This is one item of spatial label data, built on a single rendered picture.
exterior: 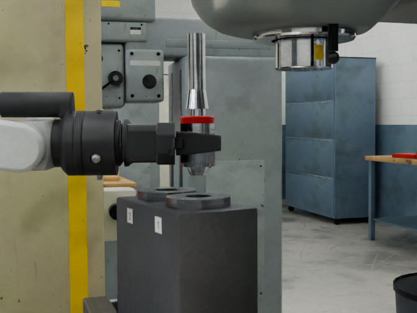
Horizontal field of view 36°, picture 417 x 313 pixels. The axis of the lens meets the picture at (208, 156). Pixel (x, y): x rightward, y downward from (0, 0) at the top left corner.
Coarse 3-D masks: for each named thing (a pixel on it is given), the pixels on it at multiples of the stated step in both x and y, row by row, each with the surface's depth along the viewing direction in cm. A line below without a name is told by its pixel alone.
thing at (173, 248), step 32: (160, 192) 94; (192, 192) 95; (128, 224) 95; (160, 224) 85; (192, 224) 82; (224, 224) 84; (256, 224) 86; (128, 256) 96; (160, 256) 86; (192, 256) 82; (224, 256) 84; (256, 256) 87; (128, 288) 96; (160, 288) 86; (192, 288) 82; (224, 288) 84; (256, 288) 87
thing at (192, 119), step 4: (184, 116) 87; (188, 116) 86; (192, 116) 86; (196, 116) 86; (200, 116) 86; (204, 116) 86; (208, 116) 86; (212, 116) 87; (180, 120) 88; (184, 120) 86; (188, 120) 86; (192, 120) 86; (196, 120) 86; (200, 120) 86; (204, 120) 86; (208, 120) 86; (212, 120) 87
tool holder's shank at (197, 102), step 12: (192, 36) 86; (204, 36) 87; (192, 48) 86; (204, 48) 87; (192, 60) 87; (204, 60) 87; (192, 72) 87; (204, 72) 87; (192, 84) 87; (204, 84) 87; (192, 96) 87; (204, 96) 87; (192, 108) 86; (204, 108) 87
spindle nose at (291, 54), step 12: (276, 48) 53; (288, 48) 52; (300, 48) 51; (312, 48) 51; (324, 48) 52; (276, 60) 53; (288, 60) 52; (300, 60) 51; (312, 60) 51; (324, 60) 52
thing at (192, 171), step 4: (188, 168) 87; (192, 168) 87; (196, 168) 87; (200, 168) 87; (204, 168) 87; (208, 168) 88; (192, 172) 87; (196, 172) 87; (200, 172) 87; (204, 172) 87
